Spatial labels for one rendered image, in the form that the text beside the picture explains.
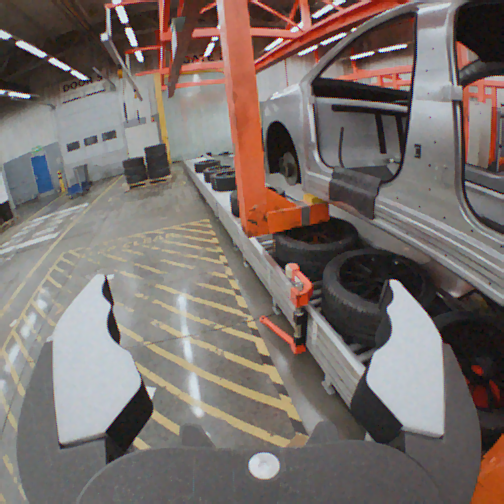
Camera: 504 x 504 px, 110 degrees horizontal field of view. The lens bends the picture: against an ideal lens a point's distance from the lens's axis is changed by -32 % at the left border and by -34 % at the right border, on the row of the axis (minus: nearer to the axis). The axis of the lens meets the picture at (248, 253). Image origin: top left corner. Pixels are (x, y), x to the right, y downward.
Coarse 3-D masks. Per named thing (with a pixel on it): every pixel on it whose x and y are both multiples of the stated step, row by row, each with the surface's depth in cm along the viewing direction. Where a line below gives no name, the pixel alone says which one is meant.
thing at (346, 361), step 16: (240, 224) 246; (256, 240) 212; (256, 256) 207; (272, 272) 178; (288, 288) 153; (320, 320) 124; (320, 336) 123; (336, 336) 113; (336, 352) 109; (352, 352) 103; (352, 368) 97; (352, 384) 99
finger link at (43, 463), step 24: (48, 360) 6; (48, 384) 5; (24, 408) 4; (48, 408) 5; (24, 432) 4; (48, 432) 4; (24, 456) 3; (48, 456) 3; (72, 456) 4; (96, 456) 4; (120, 456) 5; (24, 480) 3; (48, 480) 3; (72, 480) 3
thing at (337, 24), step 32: (160, 0) 312; (192, 0) 197; (320, 0) 336; (384, 0) 204; (192, 32) 300; (256, 32) 395; (288, 32) 409; (160, 64) 783; (192, 64) 857; (256, 64) 647
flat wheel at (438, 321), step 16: (432, 320) 96; (448, 320) 93; (464, 320) 91; (480, 320) 88; (496, 320) 84; (448, 336) 89; (464, 336) 93; (480, 336) 88; (496, 336) 80; (464, 352) 80; (480, 352) 76; (496, 352) 80; (464, 368) 72; (496, 368) 66; (480, 384) 67; (496, 384) 61; (480, 416) 51; (496, 416) 48; (496, 432) 44
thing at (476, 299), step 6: (474, 288) 171; (462, 294) 168; (468, 294) 170; (474, 294) 169; (480, 294) 167; (462, 300) 167; (468, 300) 165; (474, 300) 163; (480, 300) 160; (486, 300) 159; (468, 306) 159; (474, 306) 157; (480, 306) 155; (486, 306) 153; (492, 306) 151; (498, 306) 147; (480, 312) 150; (498, 312) 143
